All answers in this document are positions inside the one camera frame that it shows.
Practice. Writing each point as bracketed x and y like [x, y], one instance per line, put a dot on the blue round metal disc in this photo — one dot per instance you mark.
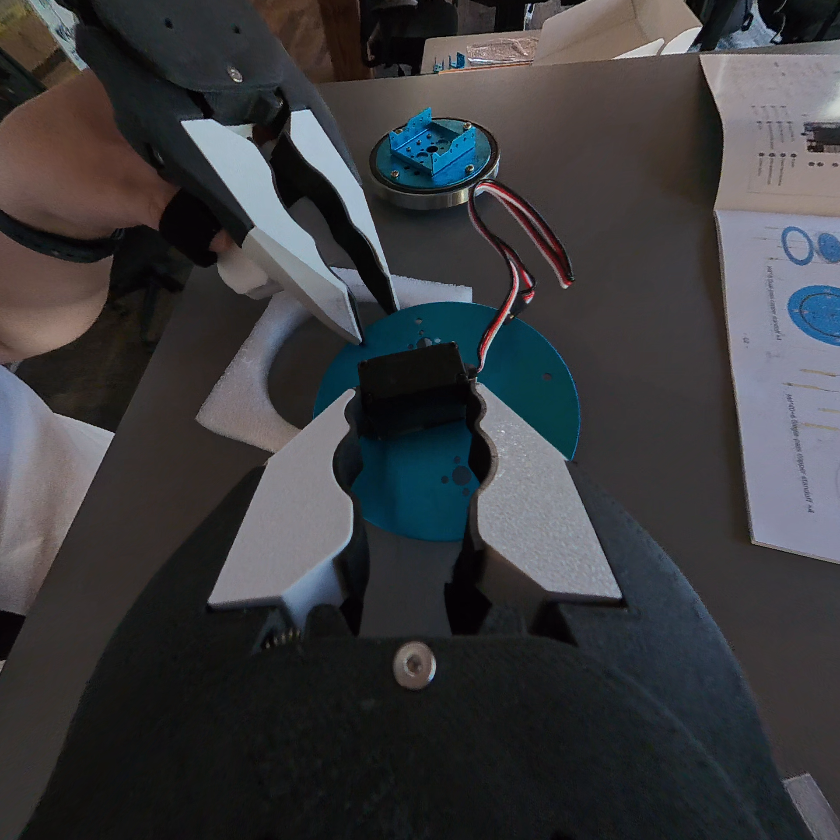
[531, 394]

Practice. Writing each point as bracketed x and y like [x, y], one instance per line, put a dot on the small blue metal parts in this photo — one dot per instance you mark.
[449, 64]

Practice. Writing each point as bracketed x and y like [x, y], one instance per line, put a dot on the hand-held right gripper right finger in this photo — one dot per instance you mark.
[544, 525]

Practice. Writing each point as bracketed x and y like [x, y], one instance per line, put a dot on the person's left forearm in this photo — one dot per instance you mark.
[46, 302]

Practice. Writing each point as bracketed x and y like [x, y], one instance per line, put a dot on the clear plastic bag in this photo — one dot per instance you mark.
[502, 51]

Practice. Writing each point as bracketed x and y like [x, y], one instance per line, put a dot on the person's left hand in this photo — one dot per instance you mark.
[79, 164]

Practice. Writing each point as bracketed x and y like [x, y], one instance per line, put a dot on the black wristband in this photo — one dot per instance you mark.
[65, 250]

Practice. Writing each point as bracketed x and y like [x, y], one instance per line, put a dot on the white cardboard box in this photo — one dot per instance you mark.
[610, 33]

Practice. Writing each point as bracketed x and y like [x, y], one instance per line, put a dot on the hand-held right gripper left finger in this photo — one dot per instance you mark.
[289, 525]

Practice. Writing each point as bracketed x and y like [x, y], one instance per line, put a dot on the open instruction booklet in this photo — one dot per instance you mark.
[774, 394]

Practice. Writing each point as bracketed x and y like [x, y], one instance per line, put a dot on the person's white shirt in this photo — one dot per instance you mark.
[39, 492]

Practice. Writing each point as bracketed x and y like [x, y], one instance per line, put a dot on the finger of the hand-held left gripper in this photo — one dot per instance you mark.
[334, 197]
[262, 216]

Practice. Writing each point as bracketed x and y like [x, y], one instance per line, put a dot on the blue U-shaped metal bracket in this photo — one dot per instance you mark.
[420, 148]

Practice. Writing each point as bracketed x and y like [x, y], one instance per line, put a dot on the white foam sheet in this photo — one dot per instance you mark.
[243, 387]

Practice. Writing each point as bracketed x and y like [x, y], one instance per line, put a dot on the wooden cabinet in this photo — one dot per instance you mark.
[308, 33]

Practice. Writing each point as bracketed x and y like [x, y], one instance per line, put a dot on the round metal bearing base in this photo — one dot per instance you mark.
[479, 164]

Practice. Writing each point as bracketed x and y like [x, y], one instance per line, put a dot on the black servo motor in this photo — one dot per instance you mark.
[413, 387]

